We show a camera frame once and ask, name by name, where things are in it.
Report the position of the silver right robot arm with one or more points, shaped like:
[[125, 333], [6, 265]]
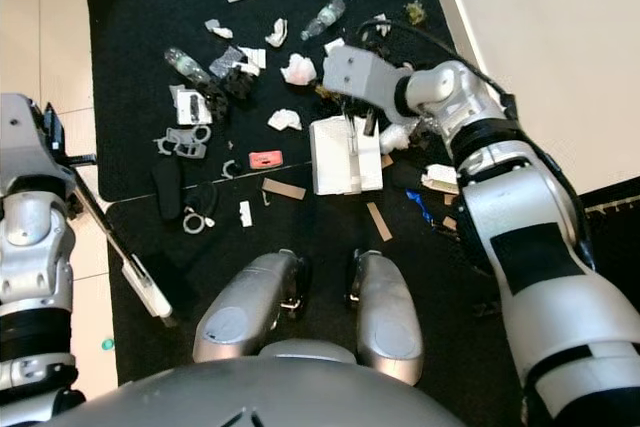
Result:
[[520, 207]]

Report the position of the silver left robot leg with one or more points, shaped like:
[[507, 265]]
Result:
[[240, 317]]

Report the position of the pink red card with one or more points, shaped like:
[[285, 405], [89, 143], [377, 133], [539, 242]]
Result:
[[265, 159]]

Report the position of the silver foil wrapper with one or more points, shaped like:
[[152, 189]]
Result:
[[225, 61]]

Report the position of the blue plastic scrap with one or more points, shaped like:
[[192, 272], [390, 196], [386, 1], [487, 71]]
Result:
[[418, 201]]

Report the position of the yellow dried plant scrap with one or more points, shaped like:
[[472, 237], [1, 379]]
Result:
[[414, 14]]

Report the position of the silver robot leg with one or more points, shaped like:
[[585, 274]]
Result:
[[385, 317], [240, 317]]

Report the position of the small crumpled white tissue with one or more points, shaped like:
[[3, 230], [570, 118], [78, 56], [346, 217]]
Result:
[[381, 23], [284, 119], [277, 32], [218, 29]]

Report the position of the black shoe insole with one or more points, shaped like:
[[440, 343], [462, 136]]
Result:
[[168, 187]]

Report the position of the grey plastic bracket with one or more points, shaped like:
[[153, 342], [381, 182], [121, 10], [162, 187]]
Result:
[[182, 140]]

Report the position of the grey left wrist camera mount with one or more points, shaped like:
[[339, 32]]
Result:
[[20, 147]]

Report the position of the teal bottle cap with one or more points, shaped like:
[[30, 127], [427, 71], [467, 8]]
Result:
[[105, 345]]

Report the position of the white printed carton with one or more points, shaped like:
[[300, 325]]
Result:
[[440, 179]]

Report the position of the crushed clear plastic bottle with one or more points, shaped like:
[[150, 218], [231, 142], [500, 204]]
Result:
[[188, 65]]

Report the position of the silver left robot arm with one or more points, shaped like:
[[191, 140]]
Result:
[[30, 247]]

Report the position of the black tangled bundle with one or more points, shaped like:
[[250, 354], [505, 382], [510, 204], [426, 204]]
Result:
[[230, 87]]

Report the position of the brown crumpled wrapper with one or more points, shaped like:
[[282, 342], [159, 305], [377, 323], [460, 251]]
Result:
[[328, 92]]

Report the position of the large crumpled white tissue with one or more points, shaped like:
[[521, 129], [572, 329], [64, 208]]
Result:
[[298, 69]]

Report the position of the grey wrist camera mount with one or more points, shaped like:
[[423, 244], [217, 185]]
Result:
[[20, 147], [360, 77]]

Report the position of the silver right robot leg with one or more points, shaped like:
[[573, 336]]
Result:
[[385, 317]]

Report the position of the white packet with black print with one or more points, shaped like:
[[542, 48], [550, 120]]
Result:
[[188, 105]]

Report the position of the grey robot torso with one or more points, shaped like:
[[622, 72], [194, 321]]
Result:
[[260, 397]]

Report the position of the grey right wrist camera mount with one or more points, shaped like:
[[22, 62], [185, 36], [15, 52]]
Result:
[[360, 77]]

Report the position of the small white plastic piece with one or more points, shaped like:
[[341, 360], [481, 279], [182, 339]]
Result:
[[245, 213]]

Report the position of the white paper scrap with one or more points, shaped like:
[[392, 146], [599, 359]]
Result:
[[334, 45], [250, 59]]

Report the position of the brown cardboard strip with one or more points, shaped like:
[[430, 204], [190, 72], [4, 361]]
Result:
[[283, 188], [379, 221], [449, 223]]

